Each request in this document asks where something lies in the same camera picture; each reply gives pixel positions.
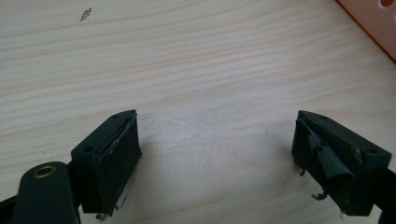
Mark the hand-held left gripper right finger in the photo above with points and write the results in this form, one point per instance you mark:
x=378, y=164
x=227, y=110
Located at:
x=339, y=161

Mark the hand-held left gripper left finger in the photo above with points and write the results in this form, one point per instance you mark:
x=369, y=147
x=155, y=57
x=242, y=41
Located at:
x=106, y=161

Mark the orange object at corner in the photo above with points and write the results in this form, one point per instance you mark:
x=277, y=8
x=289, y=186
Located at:
x=373, y=18

